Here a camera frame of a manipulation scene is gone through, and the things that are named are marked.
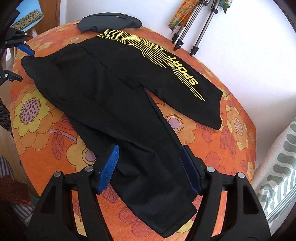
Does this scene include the silver camera tripod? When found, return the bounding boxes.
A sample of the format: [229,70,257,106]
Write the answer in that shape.
[172,0,222,56]

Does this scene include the orange floral scarf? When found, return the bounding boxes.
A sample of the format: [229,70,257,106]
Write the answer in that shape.
[167,0,233,32]

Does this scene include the black sport pants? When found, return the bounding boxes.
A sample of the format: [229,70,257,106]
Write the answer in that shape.
[21,30,222,238]

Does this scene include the green white leaf pillow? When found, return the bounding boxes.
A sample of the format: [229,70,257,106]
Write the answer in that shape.
[252,120,295,234]

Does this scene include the light blue chair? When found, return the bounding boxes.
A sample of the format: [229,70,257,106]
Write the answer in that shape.
[13,0,44,32]

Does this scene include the orange floral bedspread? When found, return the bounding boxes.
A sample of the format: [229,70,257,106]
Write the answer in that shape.
[9,20,258,241]

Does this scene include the wooden door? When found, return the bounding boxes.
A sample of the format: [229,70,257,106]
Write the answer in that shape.
[27,0,61,38]

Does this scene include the folded dark grey garment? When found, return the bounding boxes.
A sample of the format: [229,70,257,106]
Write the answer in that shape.
[76,13,142,33]

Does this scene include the leopard print cushion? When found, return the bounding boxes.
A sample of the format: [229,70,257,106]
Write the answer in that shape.
[11,9,43,30]

